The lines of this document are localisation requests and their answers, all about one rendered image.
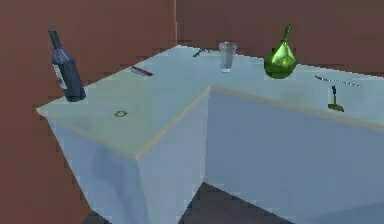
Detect clear drinking glass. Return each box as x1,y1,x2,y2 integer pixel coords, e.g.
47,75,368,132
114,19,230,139
218,41,238,74

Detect pale blue corner counter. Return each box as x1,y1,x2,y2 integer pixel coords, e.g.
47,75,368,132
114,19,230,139
35,44,384,224

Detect green round flask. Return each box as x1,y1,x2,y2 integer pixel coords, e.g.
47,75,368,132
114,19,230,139
263,23,298,80

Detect dark blue wine bottle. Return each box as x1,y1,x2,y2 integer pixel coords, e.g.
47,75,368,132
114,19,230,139
48,29,87,103

